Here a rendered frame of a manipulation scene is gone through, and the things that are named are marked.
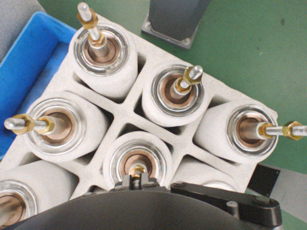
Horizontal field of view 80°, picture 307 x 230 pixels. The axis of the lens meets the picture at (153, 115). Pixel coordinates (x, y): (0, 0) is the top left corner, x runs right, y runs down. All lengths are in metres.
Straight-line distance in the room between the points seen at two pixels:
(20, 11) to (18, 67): 0.12
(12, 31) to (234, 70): 0.56
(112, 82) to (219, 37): 0.42
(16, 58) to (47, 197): 0.31
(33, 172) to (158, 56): 0.26
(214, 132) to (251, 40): 0.42
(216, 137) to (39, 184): 0.24
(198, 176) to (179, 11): 0.34
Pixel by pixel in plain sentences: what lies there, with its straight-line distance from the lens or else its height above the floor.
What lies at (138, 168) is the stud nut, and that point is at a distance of 0.21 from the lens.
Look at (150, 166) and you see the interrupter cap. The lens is 0.25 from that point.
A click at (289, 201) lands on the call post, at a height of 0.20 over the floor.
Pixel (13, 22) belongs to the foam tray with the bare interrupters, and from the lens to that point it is 0.52.
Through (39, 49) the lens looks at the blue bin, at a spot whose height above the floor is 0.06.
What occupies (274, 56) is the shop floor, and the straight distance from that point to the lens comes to 0.68.
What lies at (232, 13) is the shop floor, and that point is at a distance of 0.67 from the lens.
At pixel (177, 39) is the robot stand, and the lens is 0.55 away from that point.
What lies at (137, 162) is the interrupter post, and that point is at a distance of 0.23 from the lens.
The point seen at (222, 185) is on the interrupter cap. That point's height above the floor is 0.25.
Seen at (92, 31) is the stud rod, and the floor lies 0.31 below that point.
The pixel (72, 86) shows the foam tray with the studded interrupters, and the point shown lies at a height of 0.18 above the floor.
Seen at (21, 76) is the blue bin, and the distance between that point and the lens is 0.53.
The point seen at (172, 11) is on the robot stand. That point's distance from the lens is 0.46.
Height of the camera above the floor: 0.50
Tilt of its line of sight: 83 degrees down
